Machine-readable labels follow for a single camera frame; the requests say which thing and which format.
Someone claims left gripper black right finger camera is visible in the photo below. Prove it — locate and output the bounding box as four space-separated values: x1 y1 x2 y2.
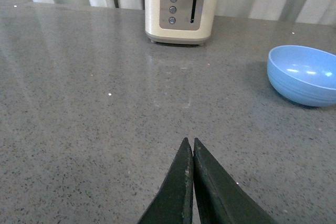
193 138 276 223

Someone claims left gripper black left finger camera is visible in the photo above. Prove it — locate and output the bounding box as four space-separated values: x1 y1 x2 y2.
138 138 194 224

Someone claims cream toaster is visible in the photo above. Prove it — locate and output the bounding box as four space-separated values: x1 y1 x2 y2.
145 0 217 45

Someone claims blue bowl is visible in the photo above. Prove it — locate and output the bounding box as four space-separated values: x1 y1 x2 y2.
267 45 335 106

